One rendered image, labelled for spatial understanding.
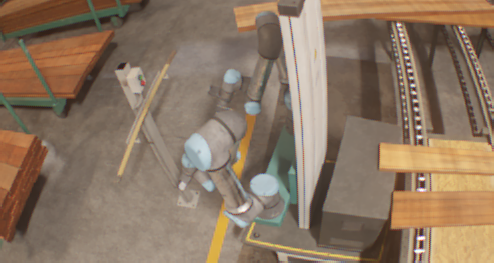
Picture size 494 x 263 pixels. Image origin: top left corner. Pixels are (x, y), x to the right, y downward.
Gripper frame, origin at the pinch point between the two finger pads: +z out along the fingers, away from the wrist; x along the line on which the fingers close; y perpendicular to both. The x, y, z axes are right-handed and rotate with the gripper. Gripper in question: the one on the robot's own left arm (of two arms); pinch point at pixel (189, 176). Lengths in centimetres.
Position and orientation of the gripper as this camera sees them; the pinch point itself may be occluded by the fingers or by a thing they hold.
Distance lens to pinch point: 195.0
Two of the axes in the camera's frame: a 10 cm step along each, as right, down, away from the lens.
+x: -4.3, 8.1, -4.1
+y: -8.9, -4.5, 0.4
